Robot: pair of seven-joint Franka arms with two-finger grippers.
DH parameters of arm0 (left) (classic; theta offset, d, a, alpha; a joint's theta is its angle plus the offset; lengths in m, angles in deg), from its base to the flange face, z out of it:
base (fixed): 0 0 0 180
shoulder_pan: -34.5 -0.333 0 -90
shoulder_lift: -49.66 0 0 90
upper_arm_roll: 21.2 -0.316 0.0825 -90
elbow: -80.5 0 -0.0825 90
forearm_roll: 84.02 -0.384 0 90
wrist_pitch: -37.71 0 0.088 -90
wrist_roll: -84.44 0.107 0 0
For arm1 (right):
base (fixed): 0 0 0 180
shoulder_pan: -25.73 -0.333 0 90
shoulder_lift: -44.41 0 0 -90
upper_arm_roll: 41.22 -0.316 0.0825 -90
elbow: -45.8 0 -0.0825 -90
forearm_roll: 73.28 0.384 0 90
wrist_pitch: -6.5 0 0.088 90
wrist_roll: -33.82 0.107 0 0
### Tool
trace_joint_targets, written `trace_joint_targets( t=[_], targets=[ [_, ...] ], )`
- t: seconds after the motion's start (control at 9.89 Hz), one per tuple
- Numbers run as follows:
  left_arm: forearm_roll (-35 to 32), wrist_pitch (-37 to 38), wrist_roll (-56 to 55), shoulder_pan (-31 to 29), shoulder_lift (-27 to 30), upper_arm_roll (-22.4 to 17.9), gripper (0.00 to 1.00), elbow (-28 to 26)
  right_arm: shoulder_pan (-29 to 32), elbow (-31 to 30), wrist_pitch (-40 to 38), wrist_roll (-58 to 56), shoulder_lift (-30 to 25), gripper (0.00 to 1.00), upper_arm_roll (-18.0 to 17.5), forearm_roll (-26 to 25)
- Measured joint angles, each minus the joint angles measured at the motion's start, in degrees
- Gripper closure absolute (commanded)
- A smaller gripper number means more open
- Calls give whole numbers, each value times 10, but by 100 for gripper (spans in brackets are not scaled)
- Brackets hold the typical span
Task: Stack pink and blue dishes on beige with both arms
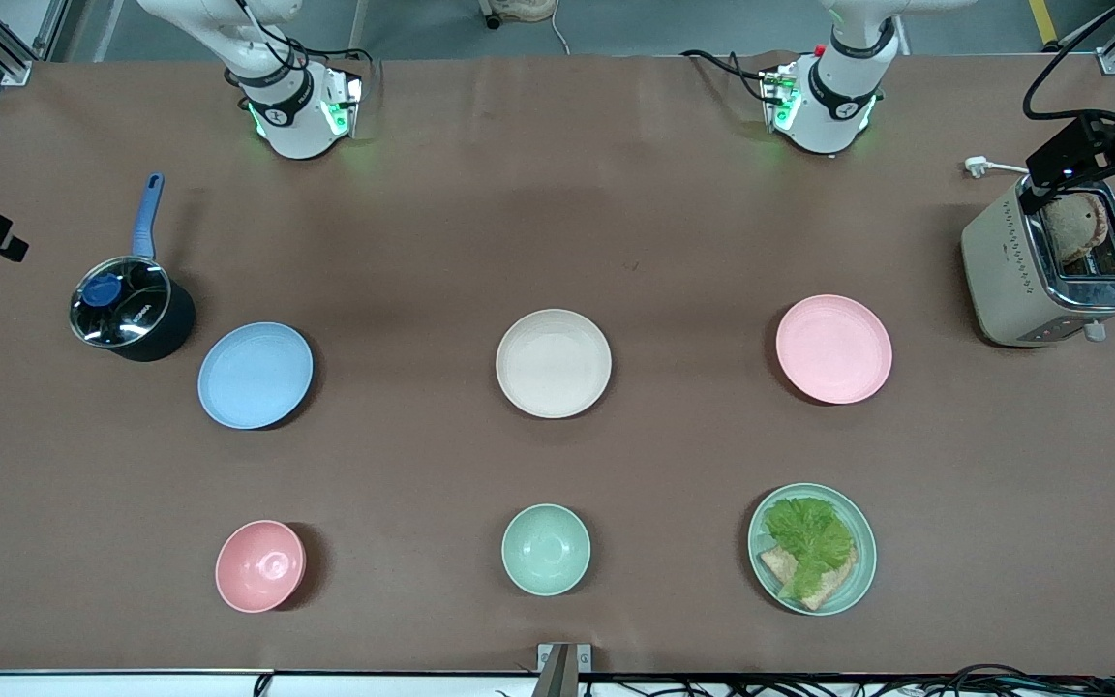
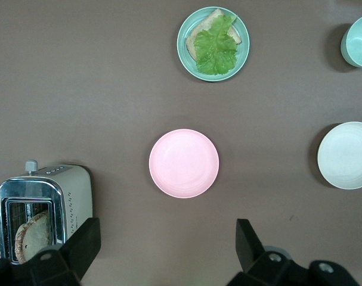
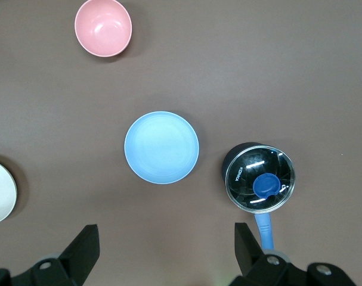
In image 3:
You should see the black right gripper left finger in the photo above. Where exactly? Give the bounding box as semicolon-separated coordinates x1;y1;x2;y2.
0;224;101;286

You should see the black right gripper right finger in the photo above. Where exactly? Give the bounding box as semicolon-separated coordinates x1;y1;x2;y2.
225;222;356;286

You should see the light blue plate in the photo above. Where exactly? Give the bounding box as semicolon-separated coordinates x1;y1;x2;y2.
123;111;200;185

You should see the pink plate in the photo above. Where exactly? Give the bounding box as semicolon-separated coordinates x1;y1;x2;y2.
74;0;133;57

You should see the glass lid with blue knob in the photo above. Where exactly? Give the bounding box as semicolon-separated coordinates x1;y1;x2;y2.
225;145;296;215

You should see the dark pot with blue handle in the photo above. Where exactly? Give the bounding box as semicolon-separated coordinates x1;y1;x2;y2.
222;142;276;251

